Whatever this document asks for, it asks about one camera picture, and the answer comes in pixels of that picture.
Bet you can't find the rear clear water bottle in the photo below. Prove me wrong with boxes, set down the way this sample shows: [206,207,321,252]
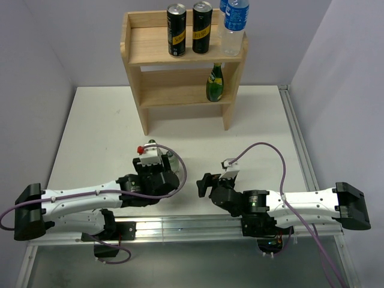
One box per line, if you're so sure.
[217,0,228,38]

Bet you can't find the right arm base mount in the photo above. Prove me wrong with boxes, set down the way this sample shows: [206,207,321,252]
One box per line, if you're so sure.
[241,215,294,254]

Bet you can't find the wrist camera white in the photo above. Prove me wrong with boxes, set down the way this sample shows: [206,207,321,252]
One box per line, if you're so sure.
[137,144,161,166]
[220,158,239,179]

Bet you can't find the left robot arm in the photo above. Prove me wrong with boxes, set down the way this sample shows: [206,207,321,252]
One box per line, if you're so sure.
[13,155,181,241]

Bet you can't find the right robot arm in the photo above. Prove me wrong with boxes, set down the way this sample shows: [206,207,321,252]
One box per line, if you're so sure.
[196,173,371,238]

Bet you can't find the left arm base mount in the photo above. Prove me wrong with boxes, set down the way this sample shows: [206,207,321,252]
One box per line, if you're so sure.
[80,221,136,265]

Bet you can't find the green bottle yellow label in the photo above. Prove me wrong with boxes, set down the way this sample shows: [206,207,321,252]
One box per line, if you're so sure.
[206,62,224,102]

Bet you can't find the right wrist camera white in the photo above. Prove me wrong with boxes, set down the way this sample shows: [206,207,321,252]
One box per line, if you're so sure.
[220,158,239,179]

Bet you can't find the black can yellow label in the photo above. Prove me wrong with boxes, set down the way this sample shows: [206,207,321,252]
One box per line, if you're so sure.
[192,1,213,54]

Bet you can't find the wooden two-tier shelf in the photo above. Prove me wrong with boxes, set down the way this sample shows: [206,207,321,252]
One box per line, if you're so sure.
[120,9,248,134]

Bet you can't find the front clear water bottle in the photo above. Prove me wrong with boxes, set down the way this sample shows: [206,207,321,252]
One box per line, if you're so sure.
[221,0,250,56]

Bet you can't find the aluminium frame rails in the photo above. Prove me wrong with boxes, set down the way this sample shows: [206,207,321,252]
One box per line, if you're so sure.
[14,85,361,288]

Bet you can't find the clear soda bottle right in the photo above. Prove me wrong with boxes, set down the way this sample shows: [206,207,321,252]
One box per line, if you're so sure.
[166,151,180,176]

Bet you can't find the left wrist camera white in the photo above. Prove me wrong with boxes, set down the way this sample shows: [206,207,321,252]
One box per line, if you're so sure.
[137,144,161,166]

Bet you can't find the clear water bottle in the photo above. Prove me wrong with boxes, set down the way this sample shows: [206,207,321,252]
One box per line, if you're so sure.
[221,0,250,56]
[217,0,228,38]

